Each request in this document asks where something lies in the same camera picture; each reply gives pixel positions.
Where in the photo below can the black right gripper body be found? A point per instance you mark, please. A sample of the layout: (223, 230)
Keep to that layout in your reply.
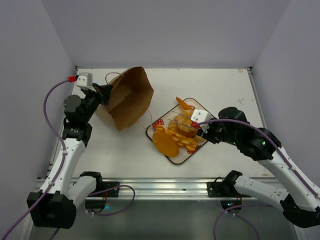
(206, 133)

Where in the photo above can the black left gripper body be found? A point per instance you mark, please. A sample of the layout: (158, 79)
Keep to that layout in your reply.
(91, 100)

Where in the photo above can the brown paper bag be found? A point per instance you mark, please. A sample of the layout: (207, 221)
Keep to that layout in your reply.
(130, 98)

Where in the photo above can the orange fake bun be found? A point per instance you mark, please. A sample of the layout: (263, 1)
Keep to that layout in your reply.
(185, 128)

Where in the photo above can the long orange fake baguette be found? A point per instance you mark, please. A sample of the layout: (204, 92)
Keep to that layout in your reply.
(183, 104)

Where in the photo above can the round orange fake bread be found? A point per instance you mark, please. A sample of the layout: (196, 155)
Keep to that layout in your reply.
(165, 144)

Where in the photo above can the metal tongs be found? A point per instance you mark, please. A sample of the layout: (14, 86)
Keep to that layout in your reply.
(193, 125)

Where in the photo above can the round yellow fake pastry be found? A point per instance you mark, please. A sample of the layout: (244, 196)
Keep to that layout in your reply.
(174, 124)

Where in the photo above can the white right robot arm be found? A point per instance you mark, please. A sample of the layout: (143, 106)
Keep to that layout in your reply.
(298, 199)

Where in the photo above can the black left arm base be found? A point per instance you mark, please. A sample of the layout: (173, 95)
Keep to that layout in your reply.
(96, 202)

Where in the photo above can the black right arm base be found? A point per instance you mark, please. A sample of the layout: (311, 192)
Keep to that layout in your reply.
(220, 189)

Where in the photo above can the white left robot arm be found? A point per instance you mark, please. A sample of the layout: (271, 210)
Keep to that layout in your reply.
(56, 202)

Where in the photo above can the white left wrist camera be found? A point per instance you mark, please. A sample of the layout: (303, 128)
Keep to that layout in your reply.
(84, 79)

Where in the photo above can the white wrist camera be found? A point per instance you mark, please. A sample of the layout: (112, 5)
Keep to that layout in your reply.
(201, 117)
(84, 79)

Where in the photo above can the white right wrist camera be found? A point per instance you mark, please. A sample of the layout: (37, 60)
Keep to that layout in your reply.
(201, 117)

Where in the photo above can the aluminium front frame rail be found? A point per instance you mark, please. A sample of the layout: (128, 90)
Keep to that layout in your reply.
(165, 189)

